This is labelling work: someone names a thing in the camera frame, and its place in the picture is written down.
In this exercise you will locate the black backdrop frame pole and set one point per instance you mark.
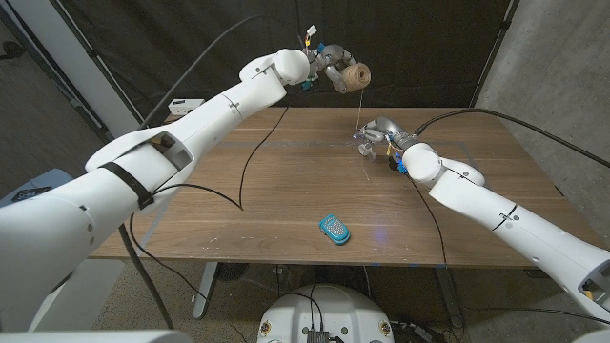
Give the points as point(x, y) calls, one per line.
point(495, 47)
point(95, 59)

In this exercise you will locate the blue plastic container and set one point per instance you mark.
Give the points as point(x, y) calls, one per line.
point(43, 180)

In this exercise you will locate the white table leg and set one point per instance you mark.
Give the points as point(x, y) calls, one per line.
point(205, 290)

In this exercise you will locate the brown twine strand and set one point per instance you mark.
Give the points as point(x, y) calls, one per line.
point(359, 109)

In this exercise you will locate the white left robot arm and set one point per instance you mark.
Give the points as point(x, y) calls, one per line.
point(133, 181)

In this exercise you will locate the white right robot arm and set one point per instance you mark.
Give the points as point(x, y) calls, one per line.
point(514, 219)

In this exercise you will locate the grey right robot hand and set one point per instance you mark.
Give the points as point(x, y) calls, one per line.
point(386, 133)

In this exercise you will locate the blue oval scrubber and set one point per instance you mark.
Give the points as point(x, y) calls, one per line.
point(334, 229)

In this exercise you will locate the brown twine spool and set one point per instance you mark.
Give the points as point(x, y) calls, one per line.
point(356, 76)

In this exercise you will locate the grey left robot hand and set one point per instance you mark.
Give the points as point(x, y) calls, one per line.
point(333, 62)

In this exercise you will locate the black wall fixture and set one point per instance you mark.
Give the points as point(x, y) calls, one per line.
point(10, 49)

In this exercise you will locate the black flat device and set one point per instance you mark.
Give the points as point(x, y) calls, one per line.
point(28, 193)

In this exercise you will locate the black backdrop curtain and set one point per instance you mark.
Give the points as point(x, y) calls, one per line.
point(429, 47)

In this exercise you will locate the black ribbed disc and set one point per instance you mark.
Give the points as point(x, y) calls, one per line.
point(232, 271)

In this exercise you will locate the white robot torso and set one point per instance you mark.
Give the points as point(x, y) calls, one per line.
point(329, 309)

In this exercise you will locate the white tape roll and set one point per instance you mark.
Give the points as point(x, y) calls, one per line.
point(368, 151)

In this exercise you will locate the dark grey wall rail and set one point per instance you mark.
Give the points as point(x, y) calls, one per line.
point(62, 88)

